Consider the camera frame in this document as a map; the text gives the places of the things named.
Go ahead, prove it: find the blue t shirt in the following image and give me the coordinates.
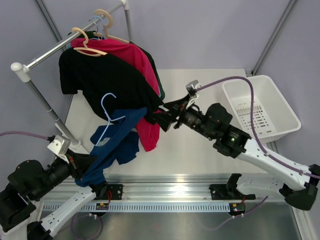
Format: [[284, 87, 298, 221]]
[[75, 107, 147, 187]]

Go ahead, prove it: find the aluminium mounting rail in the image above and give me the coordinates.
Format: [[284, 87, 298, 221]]
[[39, 173, 303, 213]]

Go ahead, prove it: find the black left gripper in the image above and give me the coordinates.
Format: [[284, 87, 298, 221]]
[[31, 148, 98, 201]]

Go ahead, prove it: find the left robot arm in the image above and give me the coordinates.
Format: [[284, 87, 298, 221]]
[[0, 151, 108, 240]]

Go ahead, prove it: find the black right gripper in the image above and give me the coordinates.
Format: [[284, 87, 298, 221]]
[[150, 94, 215, 141]]

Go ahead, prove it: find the purple cable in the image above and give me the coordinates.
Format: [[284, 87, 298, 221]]
[[0, 130, 55, 141], [196, 76, 320, 180]]

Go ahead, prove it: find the light blue wire hanger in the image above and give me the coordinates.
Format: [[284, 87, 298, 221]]
[[94, 92, 126, 146]]

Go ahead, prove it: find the white plastic basket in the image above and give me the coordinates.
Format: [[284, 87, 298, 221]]
[[220, 75, 301, 144]]

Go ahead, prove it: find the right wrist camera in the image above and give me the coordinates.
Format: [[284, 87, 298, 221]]
[[185, 80, 202, 97]]

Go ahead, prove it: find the rear blue wire hanger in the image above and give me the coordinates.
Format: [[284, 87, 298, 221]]
[[91, 15, 105, 40]]

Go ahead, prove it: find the black t shirt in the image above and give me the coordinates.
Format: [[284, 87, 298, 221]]
[[58, 48, 163, 125]]

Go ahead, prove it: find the metal clothes rack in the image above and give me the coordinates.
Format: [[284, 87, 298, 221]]
[[10, 0, 133, 151]]

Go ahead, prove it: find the wooden hanger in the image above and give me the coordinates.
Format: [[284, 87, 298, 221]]
[[93, 9, 130, 44], [71, 27, 108, 57]]

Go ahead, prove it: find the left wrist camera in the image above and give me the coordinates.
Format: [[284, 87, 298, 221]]
[[47, 135, 71, 161]]

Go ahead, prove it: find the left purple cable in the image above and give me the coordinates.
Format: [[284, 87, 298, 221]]
[[0, 130, 55, 141]]

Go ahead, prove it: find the pink t shirt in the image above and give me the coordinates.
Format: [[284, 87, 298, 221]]
[[58, 38, 163, 152]]

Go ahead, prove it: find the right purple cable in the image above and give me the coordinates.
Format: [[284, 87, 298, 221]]
[[196, 76, 320, 180]]

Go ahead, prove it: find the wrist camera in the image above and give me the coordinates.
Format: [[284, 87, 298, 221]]
[[47, 135, 71, 161], [185, 80, 202, 97]]

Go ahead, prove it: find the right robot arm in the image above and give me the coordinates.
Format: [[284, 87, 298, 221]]
[[153, 96, 320, 211]]

